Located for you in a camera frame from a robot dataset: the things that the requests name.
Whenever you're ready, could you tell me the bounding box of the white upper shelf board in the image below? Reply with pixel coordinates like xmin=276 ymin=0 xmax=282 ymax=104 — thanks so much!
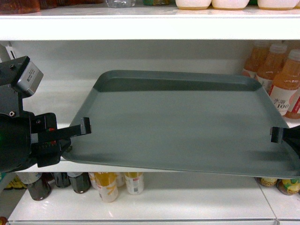
xmin=0 ymin=5 xmax=300 ymax=41

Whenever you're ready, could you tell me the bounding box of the white middle shelf board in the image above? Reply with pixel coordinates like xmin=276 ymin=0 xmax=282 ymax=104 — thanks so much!
xmin=12 ymin=40 xmax=253 ymax=172

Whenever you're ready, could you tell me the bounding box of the dark tea bottle left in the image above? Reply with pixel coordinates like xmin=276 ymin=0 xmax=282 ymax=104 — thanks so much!
xmin=17 ymin=172 xmax=52 ymax=201

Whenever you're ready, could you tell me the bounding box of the white tub shelf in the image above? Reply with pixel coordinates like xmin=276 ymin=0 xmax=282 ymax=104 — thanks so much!
xmin=211 ymin=0 xmax=249 ymax=10
xmin=257 ymin=0 xmax=299 ymax=10

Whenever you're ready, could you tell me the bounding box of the white shelf board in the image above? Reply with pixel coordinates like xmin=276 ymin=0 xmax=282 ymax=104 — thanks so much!
xmin=0 ymin=5 xmax=300 ymax=41
xmin=12 ymin=40 xmax=253 ymax=172
xmin=9 ymin=172 xmax=300 ymax=225

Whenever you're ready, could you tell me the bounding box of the white tub on top shelf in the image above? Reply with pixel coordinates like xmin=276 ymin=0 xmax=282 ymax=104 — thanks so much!
xmin=175 ymin=0 xmax=211 ymax=10

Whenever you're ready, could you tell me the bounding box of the dark tea bottle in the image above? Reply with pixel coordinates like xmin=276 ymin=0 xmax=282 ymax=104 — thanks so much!
xmin=17 ymin=172 xmax=52 ymax=201
xmin=67 ymin=172 xmax=91 ymax=194

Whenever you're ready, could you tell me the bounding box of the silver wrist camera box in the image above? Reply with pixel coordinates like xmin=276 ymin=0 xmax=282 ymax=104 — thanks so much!
xmin=14 ymin=60 xmax=44 ymax=98

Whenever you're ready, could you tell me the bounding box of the grey rectangular serving tray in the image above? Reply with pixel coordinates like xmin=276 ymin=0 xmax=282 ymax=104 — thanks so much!
xmin=63 ymin=70 xmax=300 ymax=178

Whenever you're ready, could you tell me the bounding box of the white lower shelf board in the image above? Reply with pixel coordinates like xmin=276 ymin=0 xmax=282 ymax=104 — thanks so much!
xmin=9 ymin=172 xmax=300 ymax=225

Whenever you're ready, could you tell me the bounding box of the dark tea bottle right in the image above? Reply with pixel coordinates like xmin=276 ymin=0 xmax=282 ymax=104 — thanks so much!
xmin=67 ymin=172 xmax=91 ymax=194

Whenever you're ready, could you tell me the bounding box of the yellow white drink bottle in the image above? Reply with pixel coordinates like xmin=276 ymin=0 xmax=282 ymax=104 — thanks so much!
xmin=94 ymin=172 xmax=119 ymax=203

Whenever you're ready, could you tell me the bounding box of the orange juice bottle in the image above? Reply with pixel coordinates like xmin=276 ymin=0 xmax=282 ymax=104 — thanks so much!
xmin=241 ymin=40 xmax=270 ymax=78
xmin=255 ymin=43 xmax=287 ymax=93

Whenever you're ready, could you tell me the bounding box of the orange juice bottle C100 label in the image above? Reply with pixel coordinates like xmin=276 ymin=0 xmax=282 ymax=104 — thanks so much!
xmin=268 ymin=49 xmax=300 ymax=120

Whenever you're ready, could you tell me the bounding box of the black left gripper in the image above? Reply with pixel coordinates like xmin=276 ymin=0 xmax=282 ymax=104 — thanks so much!
xmin=30 ymin=112 xmax=92 ymax=167

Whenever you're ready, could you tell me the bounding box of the white labelled drink bottle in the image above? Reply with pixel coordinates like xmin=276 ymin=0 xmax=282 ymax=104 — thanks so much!
xmin=124 ymin=172 xmax=144 ymax=195

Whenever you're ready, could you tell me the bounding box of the orange juice bottle middle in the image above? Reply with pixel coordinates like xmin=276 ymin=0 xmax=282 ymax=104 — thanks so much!
xmin=255 ymin=43 xmax=287 ymax=93

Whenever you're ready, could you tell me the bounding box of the orange juice bottle rear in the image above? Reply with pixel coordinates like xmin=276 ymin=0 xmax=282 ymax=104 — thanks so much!
xmin=241 ymin=40 xmax=270 ymax=78

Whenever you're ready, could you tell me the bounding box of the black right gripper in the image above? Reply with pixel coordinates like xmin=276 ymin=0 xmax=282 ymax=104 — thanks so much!
xmin=270 ymin=125 xmax=300 ymax=169

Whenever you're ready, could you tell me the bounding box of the yellow green drink bottle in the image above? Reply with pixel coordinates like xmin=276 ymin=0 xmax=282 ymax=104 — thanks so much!
xmin=277 ymin=178 xmax=300 ymax=195

